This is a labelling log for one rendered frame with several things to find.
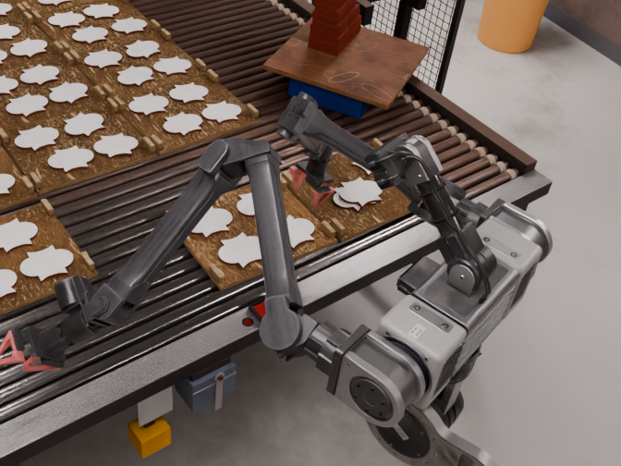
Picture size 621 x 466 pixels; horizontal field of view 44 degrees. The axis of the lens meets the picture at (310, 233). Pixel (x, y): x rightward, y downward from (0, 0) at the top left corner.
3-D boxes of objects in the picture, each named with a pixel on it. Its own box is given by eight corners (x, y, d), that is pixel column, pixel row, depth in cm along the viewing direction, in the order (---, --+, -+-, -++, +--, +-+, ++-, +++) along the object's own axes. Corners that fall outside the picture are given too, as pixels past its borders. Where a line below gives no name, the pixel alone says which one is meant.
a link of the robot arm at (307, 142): (292, 141, 176) (317, 100, 175) (271, 128, 176) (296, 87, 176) (317, 165, 218) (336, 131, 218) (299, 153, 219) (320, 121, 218)
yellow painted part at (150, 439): (171, 444, 215) (170, 393, 199) (142, 459, 210) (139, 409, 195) (157, 423, 219) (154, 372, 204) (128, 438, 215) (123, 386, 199)
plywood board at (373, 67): (429, 51, 313) (430, 47, 312) (387, 109, 278) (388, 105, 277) (315, 17, 325) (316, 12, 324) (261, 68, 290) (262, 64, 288)
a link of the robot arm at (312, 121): (274, 127, 167) (298, 86, 166) (273, 129, 180) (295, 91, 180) (448, 233, 172) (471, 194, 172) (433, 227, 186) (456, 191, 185)
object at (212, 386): (237, 401, 221) (239, 361, 209) (194, 424, 214) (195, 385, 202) (215, 374, 227) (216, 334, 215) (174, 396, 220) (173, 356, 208)
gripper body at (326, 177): (316, 187, 223) (323, 165, 219) (294, 167, 229) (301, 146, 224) (332, 184, 228) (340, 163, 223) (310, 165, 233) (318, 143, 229)
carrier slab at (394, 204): (438, 201, 259) (439, 197, 258) (342, 242, 239) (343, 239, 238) (371, 145, 278) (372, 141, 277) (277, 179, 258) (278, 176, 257)
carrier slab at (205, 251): (337, 243, 238) (337, 239, 237) (221, 291, 218) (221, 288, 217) (274, 179, 258) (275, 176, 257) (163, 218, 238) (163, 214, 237)
